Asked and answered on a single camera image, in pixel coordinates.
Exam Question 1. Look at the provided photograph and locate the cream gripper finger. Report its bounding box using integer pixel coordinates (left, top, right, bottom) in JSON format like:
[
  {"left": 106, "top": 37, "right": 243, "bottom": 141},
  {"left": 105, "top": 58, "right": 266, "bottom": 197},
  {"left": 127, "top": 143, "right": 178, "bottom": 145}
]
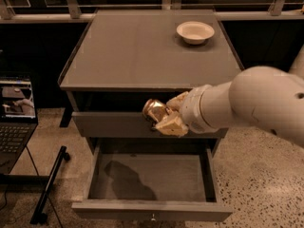
[
  {"left": 155, "top": 111, "right": 188, "bottom": 137},
  {"left": 166, "top": 91, "right": 188, "bottom": 111}
]

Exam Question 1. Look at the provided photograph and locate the crushed orange soda can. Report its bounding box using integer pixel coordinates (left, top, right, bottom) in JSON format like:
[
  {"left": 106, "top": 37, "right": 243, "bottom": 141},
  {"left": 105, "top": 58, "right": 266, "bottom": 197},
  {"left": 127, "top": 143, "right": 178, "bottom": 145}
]
[{"left": 142, "top": 99, "right": 172, "bottom": 123}]

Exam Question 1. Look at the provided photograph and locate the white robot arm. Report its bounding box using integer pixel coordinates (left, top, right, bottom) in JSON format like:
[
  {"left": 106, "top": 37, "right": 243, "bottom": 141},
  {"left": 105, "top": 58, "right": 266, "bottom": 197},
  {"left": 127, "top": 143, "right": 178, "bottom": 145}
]
[{"left": 156, "top": 55, "right": 304, "bottom": 147}]

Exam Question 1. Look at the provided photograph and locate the open grey middle drawer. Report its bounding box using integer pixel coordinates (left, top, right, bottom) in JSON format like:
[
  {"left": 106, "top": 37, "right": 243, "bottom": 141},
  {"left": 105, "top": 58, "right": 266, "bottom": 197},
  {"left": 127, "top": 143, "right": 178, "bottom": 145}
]
[{"left": 72, "top": 150, "right": 233, "bottom": 222}]

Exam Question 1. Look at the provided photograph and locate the grey drawer cabinet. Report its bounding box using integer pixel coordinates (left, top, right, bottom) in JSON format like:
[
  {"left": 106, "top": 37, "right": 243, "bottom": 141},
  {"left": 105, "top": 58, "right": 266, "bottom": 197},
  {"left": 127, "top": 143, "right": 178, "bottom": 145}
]
[{"left": 59, "top": 9, "right": 243, "bottom": 148}]

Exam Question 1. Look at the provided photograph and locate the closed grey upper drawer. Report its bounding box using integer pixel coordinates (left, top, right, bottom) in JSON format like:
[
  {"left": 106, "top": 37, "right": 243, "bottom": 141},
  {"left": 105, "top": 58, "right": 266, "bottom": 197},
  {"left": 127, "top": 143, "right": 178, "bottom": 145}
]
[{"left": 72, "top": 111, "right": 236, "bottom": 140}]

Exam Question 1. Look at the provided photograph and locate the metal knob on open drawer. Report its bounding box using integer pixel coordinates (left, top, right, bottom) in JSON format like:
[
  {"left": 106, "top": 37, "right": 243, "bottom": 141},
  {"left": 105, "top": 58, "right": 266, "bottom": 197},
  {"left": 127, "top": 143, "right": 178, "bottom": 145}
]
[{"left": 150, "top": 214, "right": 157, "bottom": 222}]

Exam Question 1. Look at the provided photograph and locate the white bowl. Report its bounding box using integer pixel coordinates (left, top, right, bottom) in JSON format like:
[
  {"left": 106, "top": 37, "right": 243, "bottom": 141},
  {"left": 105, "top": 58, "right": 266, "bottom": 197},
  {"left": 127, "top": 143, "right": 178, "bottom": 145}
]
[{"left": 177, "top": 21, "right": 215, "bottom": 45}]

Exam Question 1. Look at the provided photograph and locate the metal window railing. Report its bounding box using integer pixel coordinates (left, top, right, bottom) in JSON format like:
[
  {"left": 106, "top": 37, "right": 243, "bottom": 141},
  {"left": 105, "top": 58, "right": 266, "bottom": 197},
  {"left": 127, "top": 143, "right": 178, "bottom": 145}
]
[{"left": 0, "top": 0, "right": 304, "bottom": 21}]

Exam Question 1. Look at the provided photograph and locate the black laptop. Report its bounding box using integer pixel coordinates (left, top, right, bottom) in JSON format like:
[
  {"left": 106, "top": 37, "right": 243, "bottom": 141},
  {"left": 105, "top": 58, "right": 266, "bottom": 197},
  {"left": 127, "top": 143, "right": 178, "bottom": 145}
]
[{"left": 0, "top": 72, "right": 38, "bottom": 174}]

